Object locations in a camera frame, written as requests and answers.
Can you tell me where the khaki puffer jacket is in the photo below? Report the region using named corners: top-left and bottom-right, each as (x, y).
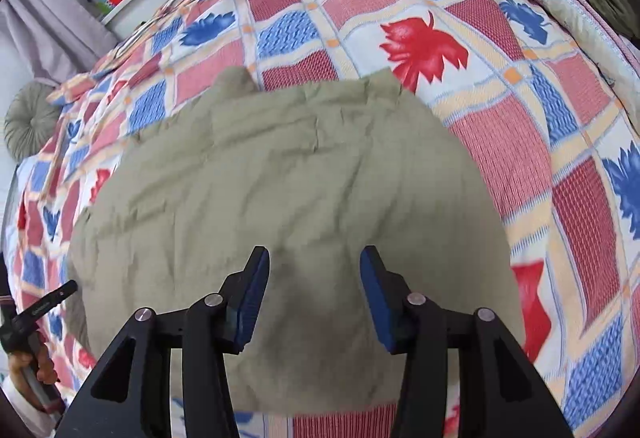
top-left (67, 67), bottom-right (524, 415)

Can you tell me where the person's left hand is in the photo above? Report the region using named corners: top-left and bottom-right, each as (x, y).
top-left (6, 341), bottom-right (61, 411)

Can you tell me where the round grey-green cushion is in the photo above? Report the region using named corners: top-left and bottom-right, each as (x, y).
top-left (3, 81), bottom-right (62, 163)

